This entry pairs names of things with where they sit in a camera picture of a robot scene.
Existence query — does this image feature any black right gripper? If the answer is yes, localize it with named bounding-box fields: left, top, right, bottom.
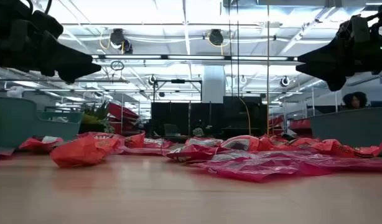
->
left=296, top=0, right=382, bottom=92

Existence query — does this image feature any metal rack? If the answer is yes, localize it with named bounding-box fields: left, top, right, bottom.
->
left=310, top=86, right=338, bottom=118

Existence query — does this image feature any teal plastic bin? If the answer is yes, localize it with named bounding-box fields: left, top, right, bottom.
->
left=0, top=96, right=39, bottom=149

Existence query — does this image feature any black hanging ring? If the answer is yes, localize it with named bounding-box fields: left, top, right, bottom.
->
left=109, top=60, right=125, bottom=72

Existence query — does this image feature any person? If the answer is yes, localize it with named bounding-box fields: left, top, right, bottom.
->
left=342, top=91, right=369, bottom=110

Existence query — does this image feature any red Skittles candy pack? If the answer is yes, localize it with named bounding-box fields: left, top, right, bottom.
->
left=124, top=132, right=147, bottom=149
left=164, top=143, right=225, bottom=163
left=18, top=135, right=65, bottom=154

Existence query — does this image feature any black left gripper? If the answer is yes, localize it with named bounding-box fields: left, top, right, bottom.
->
left=0, top=0, right=102, bottom=85

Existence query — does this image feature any black hanging cable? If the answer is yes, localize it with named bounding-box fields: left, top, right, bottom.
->
left=236, top=0, right=241, bottom=98
left=228, top=0, right=233, bottom=97

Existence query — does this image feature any dark blue plastic bin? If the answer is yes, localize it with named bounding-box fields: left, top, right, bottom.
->
left=309, top=106, right=382, bottom=157

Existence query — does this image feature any red storage bin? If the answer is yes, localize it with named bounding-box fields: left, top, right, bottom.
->
left=107, top=102, right=141, bottom=135
left=289, top=118, right=312, bottom=131

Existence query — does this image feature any potted succulent plant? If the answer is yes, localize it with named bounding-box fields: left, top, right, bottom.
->
left=78, top=101, right=114, bottom=135

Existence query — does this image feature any yellow hanging cable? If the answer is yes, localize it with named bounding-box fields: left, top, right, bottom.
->
left=239, top=96, right=252, bottom=135

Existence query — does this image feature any black gantry frame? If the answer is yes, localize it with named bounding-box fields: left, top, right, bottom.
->
left=152, top=79, right=203, bottom=103

